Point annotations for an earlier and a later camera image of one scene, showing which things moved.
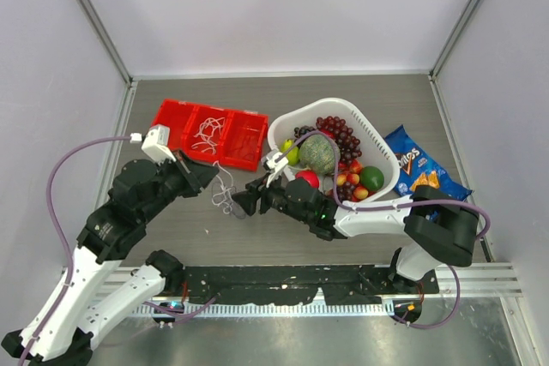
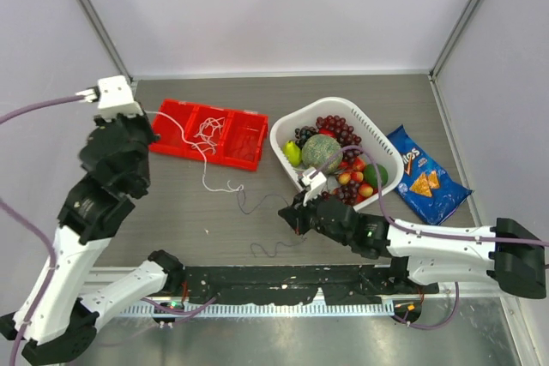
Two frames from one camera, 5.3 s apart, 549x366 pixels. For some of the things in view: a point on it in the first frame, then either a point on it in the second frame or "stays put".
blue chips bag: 417,169 stays put
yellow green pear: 292,152 stays put
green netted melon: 319,154 stays put
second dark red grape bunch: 345,192 stays put
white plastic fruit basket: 375,150 stays put
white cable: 224,197 -> 201,152
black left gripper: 201,175 -> 141,119
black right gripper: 248,199 -> 296,215
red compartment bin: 245,135 stays put
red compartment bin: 207,132 stays put
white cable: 210,129 stays put
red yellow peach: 352,178 -> 365,190
